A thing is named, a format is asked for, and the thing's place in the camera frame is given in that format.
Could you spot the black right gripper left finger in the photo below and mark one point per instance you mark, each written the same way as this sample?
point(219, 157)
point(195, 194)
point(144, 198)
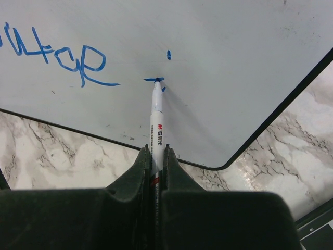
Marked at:
point(112, 217)

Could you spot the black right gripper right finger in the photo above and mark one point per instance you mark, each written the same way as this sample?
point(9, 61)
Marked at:
point(193, 218)

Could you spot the white whiteboard marker pen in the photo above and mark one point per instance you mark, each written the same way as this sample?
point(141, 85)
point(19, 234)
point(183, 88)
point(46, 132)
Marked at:
point(156, 134)

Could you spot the black framed whiteboard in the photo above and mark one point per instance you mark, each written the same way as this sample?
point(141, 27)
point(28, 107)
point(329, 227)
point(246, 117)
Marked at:
point(229, 68)

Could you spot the black grey chessboard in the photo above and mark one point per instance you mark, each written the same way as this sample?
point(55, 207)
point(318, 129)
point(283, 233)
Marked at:
point(315, 229)

